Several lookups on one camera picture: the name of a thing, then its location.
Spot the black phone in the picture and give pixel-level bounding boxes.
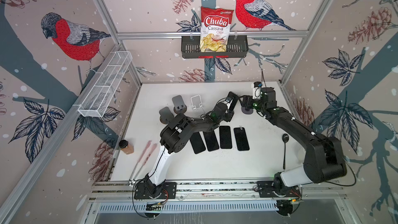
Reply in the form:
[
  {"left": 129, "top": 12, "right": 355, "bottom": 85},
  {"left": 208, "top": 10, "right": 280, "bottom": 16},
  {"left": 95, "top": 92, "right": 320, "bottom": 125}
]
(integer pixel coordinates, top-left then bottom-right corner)
[
  {"left": 190, "top": 132, "right": 206, "bottom": 155},
  {"left": 219, "top": 125, "right": 232, "bottom": 149},
  {"left": 224, "top": 91, "right": 240, "bottom": 111},
  {"left": 234, "top": 127, "right": 250, "bottom": 151}
]

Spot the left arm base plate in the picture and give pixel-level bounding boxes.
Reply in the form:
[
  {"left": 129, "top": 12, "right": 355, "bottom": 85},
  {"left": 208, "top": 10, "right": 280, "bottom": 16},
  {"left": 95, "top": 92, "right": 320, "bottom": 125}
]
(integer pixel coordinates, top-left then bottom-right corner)
[{"left": 133, "top": 181, "right": 177, "bottom": 200}]

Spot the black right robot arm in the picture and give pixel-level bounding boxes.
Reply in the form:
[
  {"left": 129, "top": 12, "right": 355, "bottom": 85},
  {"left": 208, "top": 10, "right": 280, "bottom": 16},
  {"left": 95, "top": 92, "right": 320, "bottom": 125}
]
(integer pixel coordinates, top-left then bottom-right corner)
[{"left": 241, "top": 87, "right": 347, "bottom": 196}]

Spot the white wire phone stand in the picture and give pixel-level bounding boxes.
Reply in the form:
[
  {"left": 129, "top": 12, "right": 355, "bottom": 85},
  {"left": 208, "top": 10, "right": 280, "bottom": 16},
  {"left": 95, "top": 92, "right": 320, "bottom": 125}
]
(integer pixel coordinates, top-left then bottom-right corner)
[{"left": 191, "top": 94, "right": 203, "bottom": 111}]

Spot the purple edged phone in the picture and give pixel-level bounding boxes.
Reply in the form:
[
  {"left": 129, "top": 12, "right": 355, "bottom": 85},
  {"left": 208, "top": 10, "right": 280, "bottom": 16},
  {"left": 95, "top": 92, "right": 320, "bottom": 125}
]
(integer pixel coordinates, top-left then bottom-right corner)
[{"left": 203, "top": 131, "right": 220, "bottom": 151}]

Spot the red cassava chips bag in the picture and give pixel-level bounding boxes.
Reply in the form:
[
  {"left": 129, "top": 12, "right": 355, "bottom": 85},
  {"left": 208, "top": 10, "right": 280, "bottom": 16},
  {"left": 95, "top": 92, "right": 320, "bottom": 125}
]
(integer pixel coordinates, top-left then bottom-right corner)
[{"left": 200, "top": 7, "right": 234, "bottom": 52}]

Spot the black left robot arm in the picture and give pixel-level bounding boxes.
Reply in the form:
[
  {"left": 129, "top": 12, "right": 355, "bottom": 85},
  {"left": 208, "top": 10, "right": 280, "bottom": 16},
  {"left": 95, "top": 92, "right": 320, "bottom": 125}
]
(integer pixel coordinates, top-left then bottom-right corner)
[{"left": 143, "top": 92, "right": 240, "bottom": 197}]

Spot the white wire mesh basket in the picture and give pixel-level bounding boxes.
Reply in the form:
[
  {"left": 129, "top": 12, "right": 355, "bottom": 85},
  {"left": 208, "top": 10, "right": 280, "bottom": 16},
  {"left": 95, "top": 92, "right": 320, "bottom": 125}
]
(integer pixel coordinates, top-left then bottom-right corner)
[{"left": 78, "top": 51, "right": 132, "bottom": 118}]

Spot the black wall basket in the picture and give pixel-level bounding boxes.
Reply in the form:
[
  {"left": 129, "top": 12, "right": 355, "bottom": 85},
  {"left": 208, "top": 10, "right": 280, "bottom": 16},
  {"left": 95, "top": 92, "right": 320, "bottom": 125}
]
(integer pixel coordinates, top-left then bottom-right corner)
[{"left": 181, "top": 36, "right": 249, "bottom": 59}]

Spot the grey round phone stand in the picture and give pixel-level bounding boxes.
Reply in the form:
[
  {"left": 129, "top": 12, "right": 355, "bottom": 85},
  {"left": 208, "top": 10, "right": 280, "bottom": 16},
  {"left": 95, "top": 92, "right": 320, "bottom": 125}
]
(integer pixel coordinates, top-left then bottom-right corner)
[{"left": 241, "top": 106, "right": 254, "bottom": 115}]

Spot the black long spoon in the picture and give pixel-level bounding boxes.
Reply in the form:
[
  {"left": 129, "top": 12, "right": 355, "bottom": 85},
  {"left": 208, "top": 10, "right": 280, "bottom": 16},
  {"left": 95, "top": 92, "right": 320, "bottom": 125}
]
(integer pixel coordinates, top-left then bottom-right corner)
[{"left": 282, "top": 133, "right": 289, "bottom": 170}]

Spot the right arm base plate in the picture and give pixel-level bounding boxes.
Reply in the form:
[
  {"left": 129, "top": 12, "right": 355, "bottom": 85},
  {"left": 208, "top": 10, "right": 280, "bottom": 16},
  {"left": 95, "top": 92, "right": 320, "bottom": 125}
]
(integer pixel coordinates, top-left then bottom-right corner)
[{"left": 255, "top": 181, "right": 302, "bottom": 198}]

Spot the wooden round phone stand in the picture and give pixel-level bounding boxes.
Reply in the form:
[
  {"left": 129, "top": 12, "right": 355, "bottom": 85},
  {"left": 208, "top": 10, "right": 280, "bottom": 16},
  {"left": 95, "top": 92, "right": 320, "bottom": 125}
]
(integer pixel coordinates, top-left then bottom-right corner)
[{"left": 172, "top": 95, "right": 187, "bottom": 114}]

